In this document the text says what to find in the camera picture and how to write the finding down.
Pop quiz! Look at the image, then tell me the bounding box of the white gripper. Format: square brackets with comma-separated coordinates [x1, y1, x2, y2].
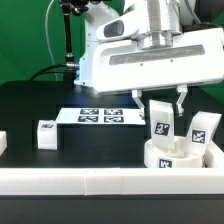
[92, 28, 224, 120]

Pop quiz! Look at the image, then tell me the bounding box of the white marker sheet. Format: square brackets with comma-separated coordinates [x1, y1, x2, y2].
[56, 108, 145, 125]

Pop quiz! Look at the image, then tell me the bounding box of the white cable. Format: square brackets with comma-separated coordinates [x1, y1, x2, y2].
[44, 0, 59, 81]

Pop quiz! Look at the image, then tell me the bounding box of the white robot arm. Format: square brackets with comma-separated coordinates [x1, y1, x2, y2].
[75, 0, 224, 115]

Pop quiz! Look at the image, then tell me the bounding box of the white U-shaped fence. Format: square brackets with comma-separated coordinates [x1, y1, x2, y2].
[0, 130, 224, 197]

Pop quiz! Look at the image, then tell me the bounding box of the black cable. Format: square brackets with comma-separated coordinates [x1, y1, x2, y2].
[28, 63, 76, 82]

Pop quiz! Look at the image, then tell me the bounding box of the white round stool seat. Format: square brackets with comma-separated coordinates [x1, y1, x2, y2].
[144, 136, 208, 168]

